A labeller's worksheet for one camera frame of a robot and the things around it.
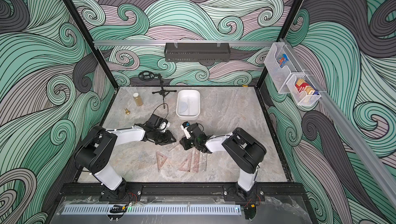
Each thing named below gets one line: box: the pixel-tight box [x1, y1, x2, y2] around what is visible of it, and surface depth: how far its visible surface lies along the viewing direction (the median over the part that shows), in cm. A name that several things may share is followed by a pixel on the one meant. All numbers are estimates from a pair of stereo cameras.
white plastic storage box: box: [175, 89, 201, 121], surface depth 111 cm
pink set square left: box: [155, 151, 169, 172], surface depth 87 cm
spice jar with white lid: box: [133, 92, 144, 107], surface depth 106 cm
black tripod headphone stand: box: [138, 70, 177, 109], surface depth 97 cm
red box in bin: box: [294, 78, 316, 95], surface depth 67 cm
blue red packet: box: [276, 53, 290, 68], surface depth 85 cm
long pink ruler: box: [192, 150, 200, 173], surface depth 85 cm
